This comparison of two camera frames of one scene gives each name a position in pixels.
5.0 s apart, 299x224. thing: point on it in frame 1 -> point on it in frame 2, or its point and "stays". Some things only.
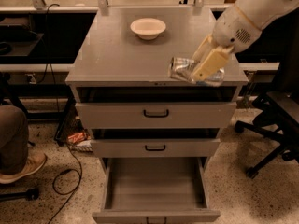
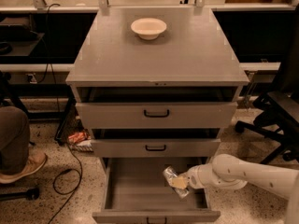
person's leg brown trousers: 14,140 stays
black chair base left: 32,194 stays
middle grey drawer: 155,143 stays
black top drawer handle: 156,116 stays
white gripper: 234,30 -> 195,176
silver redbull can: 183,69 -> 169,175
